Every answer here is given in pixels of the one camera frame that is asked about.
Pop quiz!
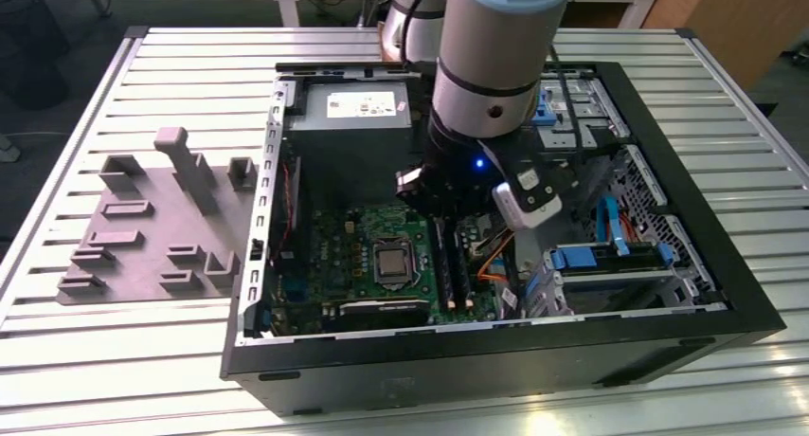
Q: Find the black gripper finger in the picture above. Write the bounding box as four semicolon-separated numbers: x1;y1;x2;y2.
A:
394;166;451;228

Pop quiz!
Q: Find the black RAM slot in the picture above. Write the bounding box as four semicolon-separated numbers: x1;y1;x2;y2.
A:
431;217;457;314

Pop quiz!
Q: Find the metal socket cover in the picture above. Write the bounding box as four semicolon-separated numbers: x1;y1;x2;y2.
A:
370;236;419;288

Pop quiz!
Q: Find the grey power supply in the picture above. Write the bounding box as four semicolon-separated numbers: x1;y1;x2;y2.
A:
286;79;418;205

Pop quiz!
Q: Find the silver CPU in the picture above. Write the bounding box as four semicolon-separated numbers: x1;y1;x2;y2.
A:
375;248;413;275

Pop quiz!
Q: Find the blue drive bay latch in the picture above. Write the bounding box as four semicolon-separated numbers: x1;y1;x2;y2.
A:
531;88;558;127

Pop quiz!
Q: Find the thin metal locking lever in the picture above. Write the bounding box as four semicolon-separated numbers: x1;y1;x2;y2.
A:
409;245;425;290

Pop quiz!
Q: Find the green motherboard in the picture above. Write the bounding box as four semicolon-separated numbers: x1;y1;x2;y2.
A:
270;201;506;336

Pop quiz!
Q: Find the hard disk in blue carrier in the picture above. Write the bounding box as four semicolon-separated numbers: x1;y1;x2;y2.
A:
546;244;674;271

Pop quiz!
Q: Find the black graphics card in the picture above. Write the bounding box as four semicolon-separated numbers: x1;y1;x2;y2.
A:
321;297;430;333

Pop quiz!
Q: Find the grey metal disk bay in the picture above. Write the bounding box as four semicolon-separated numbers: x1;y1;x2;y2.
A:
542;245;702;314

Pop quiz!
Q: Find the black PC case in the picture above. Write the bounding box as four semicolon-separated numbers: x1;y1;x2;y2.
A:
217;61;788;417

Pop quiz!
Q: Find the grey parts rack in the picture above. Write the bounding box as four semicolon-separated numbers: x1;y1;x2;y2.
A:
54;126;259;309

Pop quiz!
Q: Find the wooden cabinet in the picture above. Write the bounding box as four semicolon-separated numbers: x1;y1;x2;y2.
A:
643;0;809;94

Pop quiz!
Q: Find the black office chair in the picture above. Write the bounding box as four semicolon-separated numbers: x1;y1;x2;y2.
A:
0;0;71;111

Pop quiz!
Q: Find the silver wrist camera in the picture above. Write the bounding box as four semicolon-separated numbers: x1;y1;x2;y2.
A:
491;168;563;231

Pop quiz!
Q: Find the black camera bracket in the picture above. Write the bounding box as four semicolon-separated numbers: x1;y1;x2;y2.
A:
503;155;579;205

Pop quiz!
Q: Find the thin red wire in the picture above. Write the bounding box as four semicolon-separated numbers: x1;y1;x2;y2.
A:
282;156;299;231

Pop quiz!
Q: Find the black camera cable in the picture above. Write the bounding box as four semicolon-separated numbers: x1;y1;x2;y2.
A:
546;46;586;151

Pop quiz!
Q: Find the black cable bundle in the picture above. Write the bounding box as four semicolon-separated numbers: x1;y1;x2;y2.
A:
564;144;618;191

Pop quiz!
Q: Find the orange wire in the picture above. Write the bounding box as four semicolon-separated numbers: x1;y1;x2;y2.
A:
474;231;516;283

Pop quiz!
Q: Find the blue flat wire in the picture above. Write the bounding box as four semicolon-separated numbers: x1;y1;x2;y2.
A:
596;194;632;257

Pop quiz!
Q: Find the black hanging cable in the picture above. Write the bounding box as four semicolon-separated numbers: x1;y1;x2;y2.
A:
355;0;387;28

